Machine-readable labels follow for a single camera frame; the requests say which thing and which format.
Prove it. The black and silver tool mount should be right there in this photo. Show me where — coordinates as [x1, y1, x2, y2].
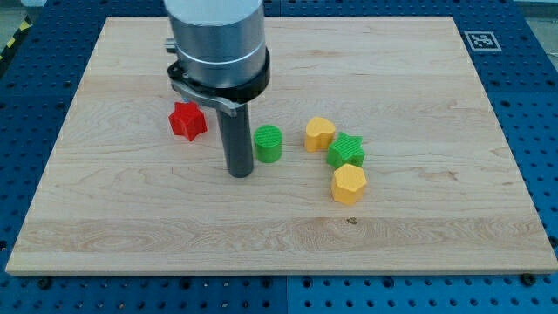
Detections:
[167, 49, 270, 117]

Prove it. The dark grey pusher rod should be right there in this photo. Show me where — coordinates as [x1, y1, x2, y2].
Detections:
[217, 104, 254, 178]

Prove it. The green cylinder block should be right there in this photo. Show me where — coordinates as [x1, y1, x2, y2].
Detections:
[254, 125, 282, 163]

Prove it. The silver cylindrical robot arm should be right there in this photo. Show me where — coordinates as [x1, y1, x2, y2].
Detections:
[163, 0, 270, 178]

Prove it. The red star block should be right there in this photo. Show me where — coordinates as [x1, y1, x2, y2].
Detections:
[168, 101, 208, 141]

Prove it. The yellow heart block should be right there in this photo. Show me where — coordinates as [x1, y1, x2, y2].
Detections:
[304, 117, 336, 153]

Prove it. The green star block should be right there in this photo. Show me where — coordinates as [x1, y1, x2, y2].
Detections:
[326, 132, 366, 169]

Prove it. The yellow hexagon block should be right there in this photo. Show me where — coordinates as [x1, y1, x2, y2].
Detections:
[330, 164, 367, 206]

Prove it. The light wooden board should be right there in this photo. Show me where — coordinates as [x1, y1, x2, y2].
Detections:
[6, 17, 557, 276]

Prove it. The black yellow hazard tape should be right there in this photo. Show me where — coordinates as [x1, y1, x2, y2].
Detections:
[1, 16, 33, 62]

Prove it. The white fiducial marker tag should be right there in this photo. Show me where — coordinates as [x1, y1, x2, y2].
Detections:
[464, 31, 501, 51]

